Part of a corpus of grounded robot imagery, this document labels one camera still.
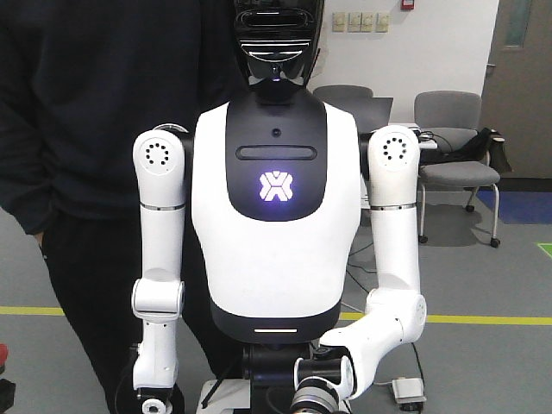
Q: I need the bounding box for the grey office chair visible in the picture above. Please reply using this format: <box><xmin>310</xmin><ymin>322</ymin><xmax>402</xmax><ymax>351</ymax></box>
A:
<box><xmin>414</xmin><ymin>91</ymin><xmax>500</xmax><ymax>248</ymax></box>

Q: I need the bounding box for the white black humanoid robot body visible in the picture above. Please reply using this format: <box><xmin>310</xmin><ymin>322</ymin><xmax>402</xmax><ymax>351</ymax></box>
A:
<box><xmin>191</xmin><ymin>1</ymin><xmax>361</xmax><ymax>413</ymax></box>

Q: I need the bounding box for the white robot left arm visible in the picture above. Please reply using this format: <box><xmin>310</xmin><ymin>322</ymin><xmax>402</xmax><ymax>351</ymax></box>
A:
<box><xmin>131</xmin><ymin>123</ymin><xmax>186</xmax><ymax>413</ymax></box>

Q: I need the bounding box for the person in dark sweater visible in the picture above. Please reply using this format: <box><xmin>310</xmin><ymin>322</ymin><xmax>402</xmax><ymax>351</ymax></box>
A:
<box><xmin>1</xmin><ymin>1</ymin><xmax>242</xmax><ymax>413</ymax></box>

